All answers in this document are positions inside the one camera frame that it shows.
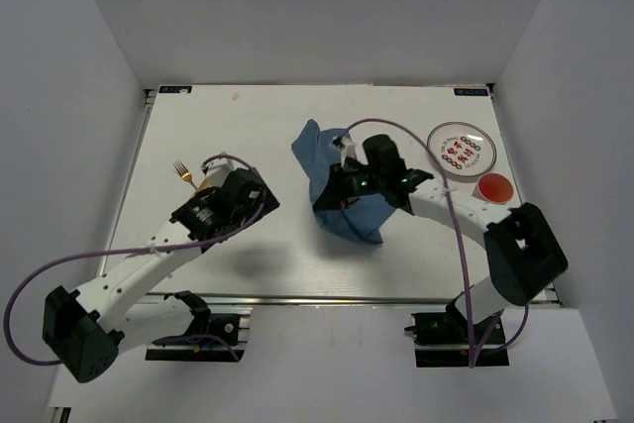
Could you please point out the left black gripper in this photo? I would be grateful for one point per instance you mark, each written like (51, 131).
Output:
(269, 202)

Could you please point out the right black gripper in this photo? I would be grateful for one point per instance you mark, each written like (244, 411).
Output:
(337, 193)

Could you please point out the blue cloth napkin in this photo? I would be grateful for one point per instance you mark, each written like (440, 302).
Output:
(315, 154)

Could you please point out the white patterned plate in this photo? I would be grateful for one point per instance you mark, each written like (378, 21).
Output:
(464, 150)

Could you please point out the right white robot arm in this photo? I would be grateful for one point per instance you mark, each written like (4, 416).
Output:
(523, 255)

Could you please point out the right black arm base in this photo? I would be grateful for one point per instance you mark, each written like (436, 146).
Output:
(441, 341)

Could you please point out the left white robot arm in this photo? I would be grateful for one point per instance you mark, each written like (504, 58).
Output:
(89, 327)

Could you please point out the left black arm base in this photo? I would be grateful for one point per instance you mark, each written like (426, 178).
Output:
(211, 337)

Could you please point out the gold fork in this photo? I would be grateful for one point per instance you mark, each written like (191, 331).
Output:
(184, 173)

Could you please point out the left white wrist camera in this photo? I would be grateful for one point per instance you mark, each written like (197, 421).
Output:
(215, 172)

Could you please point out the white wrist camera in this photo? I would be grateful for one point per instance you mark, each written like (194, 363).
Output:
(215, 172)
(346, 147)

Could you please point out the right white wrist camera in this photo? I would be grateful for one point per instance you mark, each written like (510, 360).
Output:
(346, 147)

